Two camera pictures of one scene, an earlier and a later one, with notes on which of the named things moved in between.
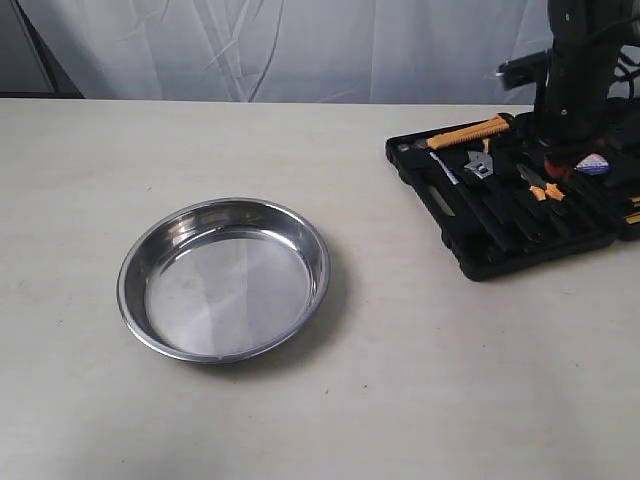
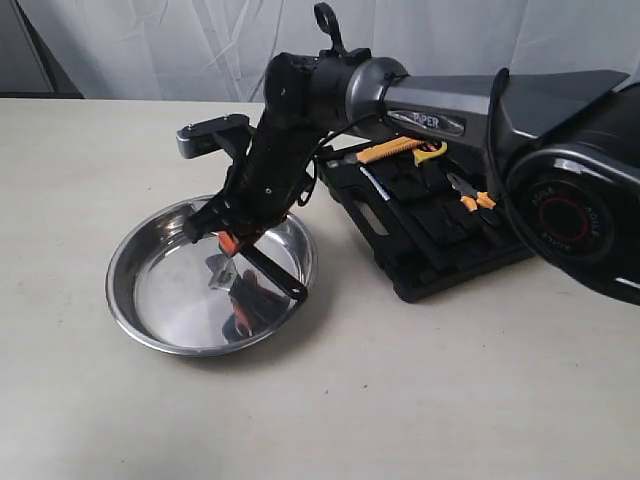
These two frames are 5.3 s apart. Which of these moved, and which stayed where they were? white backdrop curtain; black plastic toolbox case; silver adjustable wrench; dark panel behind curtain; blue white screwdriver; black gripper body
Moved: black plastic toolbox case; blue white screwdriver; black gripper body; silver adjustable wrench
Stayed: dark panel behind curtain; white backdrop curtain
